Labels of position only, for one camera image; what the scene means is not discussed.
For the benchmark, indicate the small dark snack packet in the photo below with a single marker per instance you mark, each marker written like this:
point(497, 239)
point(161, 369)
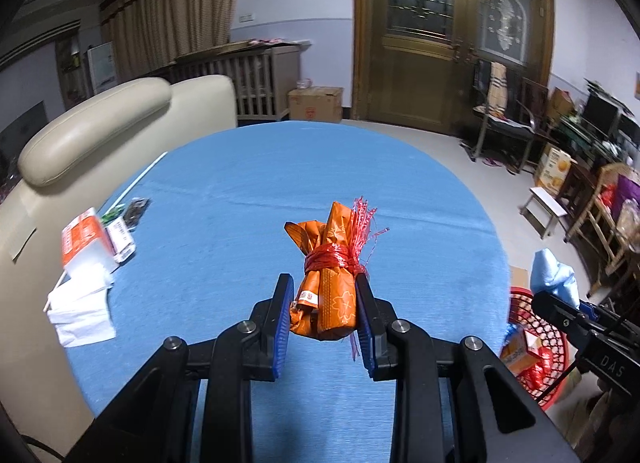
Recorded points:
point(134, 212)

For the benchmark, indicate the striped cloth on chair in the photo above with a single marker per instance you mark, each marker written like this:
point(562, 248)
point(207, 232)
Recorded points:
point(497, 95)

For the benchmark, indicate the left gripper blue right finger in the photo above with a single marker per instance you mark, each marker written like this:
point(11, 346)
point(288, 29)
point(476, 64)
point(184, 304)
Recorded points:
point(365, 332)

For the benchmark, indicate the small white stool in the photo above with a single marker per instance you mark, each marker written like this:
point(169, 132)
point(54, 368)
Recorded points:
point(542, 211)

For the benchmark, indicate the light blue tissue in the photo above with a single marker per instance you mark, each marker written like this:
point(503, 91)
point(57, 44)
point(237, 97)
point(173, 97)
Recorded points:
point(551, 276)

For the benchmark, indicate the white whiteboard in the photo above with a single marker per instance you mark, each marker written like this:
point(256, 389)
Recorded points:
point(102, 70)

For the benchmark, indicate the wooden radiator cover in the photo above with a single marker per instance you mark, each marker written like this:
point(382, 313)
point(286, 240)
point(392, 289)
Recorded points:
point(262, 73)

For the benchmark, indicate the black metal chair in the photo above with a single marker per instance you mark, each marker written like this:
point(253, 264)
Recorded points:
point(508, 104)

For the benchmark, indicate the orange snack box in basket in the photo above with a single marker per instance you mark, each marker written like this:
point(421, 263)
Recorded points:
point(521, 352)

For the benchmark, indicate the red plastic mesh basket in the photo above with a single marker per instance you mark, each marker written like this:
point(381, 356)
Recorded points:
point(554, 351)

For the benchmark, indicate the beige striped curtain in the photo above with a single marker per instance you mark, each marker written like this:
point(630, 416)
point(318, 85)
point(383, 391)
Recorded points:
point(147, 35)

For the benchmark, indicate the brown cardboard box by door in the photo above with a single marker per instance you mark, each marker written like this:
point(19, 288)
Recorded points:
point(316, 104)

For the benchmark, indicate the cream leather sofa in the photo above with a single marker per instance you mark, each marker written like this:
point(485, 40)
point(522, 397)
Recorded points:
point(75, 163)

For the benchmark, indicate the orange printed carton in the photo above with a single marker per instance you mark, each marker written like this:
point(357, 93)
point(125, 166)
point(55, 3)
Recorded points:
point(552, 169)

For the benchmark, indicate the white crumpled paper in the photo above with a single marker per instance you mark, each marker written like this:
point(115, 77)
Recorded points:
point(78, 310)

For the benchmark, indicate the wooden double door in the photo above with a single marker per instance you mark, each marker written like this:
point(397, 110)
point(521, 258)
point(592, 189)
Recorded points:
point(414, 59)

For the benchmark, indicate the black monitor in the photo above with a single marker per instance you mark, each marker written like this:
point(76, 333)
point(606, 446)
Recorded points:
point(602, 114)

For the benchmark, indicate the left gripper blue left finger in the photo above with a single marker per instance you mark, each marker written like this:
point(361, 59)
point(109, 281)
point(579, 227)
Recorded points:
point(281, 302)

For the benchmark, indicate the flat cardboard on floor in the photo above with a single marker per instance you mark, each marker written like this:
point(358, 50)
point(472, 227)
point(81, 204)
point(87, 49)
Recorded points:
point(519, 277)

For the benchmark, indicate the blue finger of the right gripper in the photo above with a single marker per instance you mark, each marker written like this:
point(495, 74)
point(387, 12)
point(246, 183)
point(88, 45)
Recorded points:
point(566, 318)

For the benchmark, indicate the blue tablecloth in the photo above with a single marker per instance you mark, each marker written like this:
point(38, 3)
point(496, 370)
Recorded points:
point(212, 242)

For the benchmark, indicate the light wooden armchair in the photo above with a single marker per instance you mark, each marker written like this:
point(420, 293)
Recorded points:
point(598, 227)

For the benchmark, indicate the red and white box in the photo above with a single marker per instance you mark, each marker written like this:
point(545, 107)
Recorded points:
point(86, 247)

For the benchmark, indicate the purple bag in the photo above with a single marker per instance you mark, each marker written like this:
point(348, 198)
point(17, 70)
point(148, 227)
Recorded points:
point(626, 189)

